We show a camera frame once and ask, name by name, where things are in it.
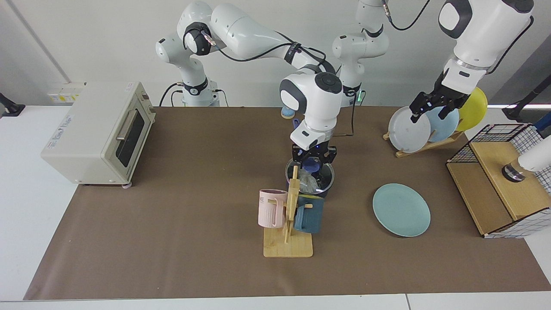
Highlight yellow plate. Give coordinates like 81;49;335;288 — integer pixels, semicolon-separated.
455;87;489;132

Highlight white power strip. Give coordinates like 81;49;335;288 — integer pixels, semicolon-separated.
46;87;83;104

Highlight pale toaster oven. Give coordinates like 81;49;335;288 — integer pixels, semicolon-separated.
41;81;157;189

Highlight wooden plate rack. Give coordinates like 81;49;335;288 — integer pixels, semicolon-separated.
383;130;466;158

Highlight pink cup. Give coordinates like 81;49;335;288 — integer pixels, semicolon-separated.
258;189;288;229

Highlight brown table cloth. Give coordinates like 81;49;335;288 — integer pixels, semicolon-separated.
24;106;551;301

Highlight wooden cup stand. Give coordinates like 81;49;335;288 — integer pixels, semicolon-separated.
263;166;314;258

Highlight dark teal cup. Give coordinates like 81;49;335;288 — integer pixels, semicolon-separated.
294;196;325;234

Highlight thin dark cable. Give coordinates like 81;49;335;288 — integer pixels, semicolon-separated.
335;91;358;137

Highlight black stand foot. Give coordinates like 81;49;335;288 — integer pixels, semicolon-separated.
0;92;25;117

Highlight light blue plate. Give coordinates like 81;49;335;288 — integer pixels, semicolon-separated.
424;105;460;143

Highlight green plate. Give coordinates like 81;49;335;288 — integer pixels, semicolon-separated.
372;183;431;238

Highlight black base cable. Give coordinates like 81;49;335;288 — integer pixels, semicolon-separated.
158;83;186;107

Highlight white vermicelli bundle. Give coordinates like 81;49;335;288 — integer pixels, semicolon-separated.
299;169;322;192

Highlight black stand pole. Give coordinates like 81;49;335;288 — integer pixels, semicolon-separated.
501;75;551;122

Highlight glass lid blue knob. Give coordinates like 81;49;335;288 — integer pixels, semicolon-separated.
286;158;335;193

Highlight wire basket wooden floor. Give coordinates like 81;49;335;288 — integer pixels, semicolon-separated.
446;123;551;239

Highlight black pot blue handle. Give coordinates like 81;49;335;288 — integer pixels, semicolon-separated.
285;117;336;199

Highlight white plate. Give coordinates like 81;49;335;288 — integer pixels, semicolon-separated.
388;106;432;154

